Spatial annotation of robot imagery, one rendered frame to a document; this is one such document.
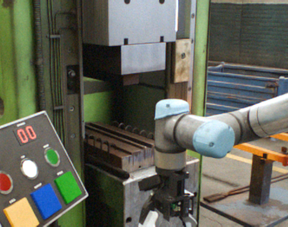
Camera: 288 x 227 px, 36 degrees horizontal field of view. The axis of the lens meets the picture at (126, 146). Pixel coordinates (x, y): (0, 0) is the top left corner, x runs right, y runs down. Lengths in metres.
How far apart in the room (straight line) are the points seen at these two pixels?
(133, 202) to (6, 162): 0.58
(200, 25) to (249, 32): 8.21
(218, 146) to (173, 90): 0.98
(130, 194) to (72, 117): 0.34
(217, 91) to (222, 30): 5.06
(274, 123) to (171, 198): 0.28
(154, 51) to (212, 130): 0.72
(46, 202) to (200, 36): 1.08
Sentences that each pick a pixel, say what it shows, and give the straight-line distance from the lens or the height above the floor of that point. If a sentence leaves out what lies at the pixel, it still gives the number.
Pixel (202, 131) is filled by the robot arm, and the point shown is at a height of 1.25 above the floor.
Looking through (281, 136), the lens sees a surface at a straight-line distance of 1.93.
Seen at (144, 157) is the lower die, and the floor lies 0.96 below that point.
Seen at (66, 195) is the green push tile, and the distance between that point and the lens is 1.22.
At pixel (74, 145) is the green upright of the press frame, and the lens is 1.58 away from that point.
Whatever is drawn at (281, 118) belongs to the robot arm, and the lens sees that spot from 0.92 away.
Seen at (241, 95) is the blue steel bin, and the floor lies 0.45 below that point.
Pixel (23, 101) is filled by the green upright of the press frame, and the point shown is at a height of 1.20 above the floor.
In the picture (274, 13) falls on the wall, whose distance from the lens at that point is 9.84.
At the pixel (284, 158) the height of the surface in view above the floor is 0.98.
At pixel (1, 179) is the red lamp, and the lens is 1.09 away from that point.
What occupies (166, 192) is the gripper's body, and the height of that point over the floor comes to 1.07.
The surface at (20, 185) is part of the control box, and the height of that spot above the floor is 1.07.
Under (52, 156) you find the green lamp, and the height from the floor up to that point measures 1.09.
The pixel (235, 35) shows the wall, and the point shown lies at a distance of 10.29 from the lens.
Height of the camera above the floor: 1.50
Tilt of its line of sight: 18 degrees down
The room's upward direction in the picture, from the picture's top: straight up
